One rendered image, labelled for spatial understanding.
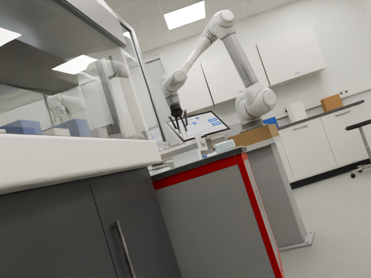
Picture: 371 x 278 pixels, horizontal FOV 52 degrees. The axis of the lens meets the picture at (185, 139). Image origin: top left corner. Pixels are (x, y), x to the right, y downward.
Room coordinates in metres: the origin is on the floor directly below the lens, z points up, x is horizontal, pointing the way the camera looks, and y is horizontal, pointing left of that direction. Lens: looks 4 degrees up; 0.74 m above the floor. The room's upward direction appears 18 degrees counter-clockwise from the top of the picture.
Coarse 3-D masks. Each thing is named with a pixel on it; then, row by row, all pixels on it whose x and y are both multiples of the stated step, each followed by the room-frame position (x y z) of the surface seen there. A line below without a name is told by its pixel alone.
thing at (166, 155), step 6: (186, 144) 2.37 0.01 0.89; (192, 144) 2.36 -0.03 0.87; (168, 150) 2.40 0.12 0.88; (174, 150) 2.39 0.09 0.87; (180, 150) 2.38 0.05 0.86; (186, 150) 2.37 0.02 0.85; (192, 150) 2.37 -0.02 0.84; (162, 156) 2.40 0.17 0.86; (168, 156) 2.40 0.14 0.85; (174, 156) 2.39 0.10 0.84
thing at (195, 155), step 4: (188, 152) 1.82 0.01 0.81; (192, 152) 1.82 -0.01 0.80; (196, 152) 1.81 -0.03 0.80; (176, 156) 1.83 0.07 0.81; (180, 156) 1.83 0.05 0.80; (184, 156) 1.83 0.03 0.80; (188, 156) 1.82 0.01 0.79; (192, 156) 1.82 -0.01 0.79; (196, 156) 1.82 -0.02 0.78; (200, 156) 1.87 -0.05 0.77; (176, 160) 1.84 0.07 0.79; (180, 160) 1.83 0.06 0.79; (184, 160) 1.83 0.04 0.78; (188, 160) 1.83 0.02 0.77; (192, 160) 1.82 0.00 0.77; (196, 160) 1.82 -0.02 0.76; (176, 164) 1.84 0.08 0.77; (180, 164) 1.83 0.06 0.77
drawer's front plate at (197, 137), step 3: (195, 135) 2.34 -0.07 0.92; (198, 135) 2.39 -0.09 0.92; (201, 135) 2.51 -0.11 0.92; (195, 138) 2.34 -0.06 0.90; (198, 138) 2.35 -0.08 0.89; (201, 138) 2.46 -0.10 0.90; (204, 138) 2.62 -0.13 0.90; (198, 141) 2.34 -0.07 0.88; (201, 141) 2.42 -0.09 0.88; (204, 141) 2.57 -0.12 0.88; (198, 144) 2.34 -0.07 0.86; (201, 144) 2.39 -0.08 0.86; (198, 147) 2.34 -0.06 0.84; (201, 147) 2.34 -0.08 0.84; (204, 147) 2.48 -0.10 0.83; (207, 147) 2.61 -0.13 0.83; (201, 150) 2.35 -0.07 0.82; (204, 150) 2.51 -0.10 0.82
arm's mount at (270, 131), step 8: (256, 128) 2.61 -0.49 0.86; (264, 128) 2.59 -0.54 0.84; (272, 128) 2.68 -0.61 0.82; (232, 136) 2.68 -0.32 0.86; (240, 136) 2.66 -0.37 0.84; (248, 136) 2.64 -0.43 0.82; (256, 136) 2.62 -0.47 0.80; (264, 136) 2.59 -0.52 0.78; (272, 136) 2.59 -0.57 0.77; (240, 144) 2.66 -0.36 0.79; (248, 144) 2.64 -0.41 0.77
